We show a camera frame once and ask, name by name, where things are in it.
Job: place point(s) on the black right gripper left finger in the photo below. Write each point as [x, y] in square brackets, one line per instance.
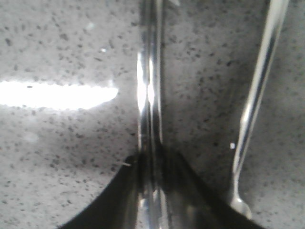
[116, 207]

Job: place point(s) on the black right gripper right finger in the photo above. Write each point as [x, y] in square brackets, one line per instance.
[187, 202]

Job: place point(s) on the steel chopstick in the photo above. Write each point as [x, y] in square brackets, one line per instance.
[146, 216]
[156, 114]

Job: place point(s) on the steel spoon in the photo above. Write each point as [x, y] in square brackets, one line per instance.
[272, 28]

